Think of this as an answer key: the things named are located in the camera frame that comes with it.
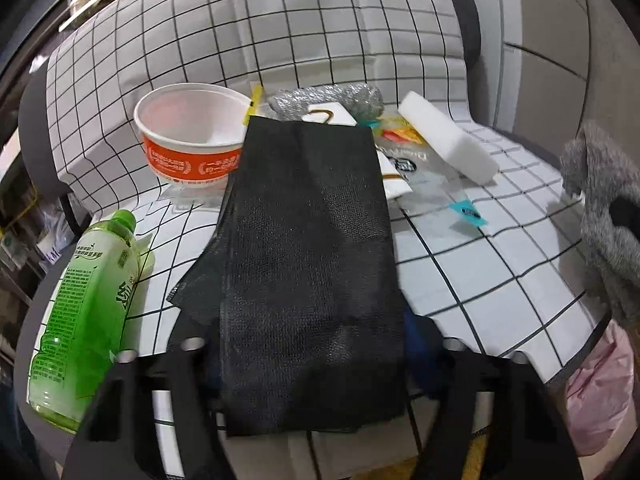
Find white foam sponge block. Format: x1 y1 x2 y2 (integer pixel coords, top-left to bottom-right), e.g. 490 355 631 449
398 91 499 185

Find orange white paper bowl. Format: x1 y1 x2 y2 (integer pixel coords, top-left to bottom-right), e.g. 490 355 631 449
134 82 250 186

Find silver crumpled foil bag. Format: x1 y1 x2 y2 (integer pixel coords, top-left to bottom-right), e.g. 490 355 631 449
267 82 385 122

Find clear plastic wrapper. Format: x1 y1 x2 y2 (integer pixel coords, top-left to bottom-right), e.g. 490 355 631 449
371 116 488 228

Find pink trash bag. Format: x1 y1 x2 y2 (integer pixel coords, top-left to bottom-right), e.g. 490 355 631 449
565 320 634 456

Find dark grey office chair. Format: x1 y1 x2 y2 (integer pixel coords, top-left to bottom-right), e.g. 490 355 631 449
12 0 616 480

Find grey refrigerator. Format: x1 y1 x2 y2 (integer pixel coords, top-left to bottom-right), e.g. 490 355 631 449
454 0 639 165

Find grey knitted rag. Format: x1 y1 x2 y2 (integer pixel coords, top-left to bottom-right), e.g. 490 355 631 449
560 120 639 328

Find black fabric bag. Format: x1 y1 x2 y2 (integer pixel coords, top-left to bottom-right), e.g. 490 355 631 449
169 117 407 437

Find white black grid cloth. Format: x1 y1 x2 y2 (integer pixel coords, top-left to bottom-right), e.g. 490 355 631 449
37 0 614 480

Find green tea plastic bottle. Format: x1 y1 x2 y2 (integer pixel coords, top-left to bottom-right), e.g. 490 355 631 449
28 209 141 434

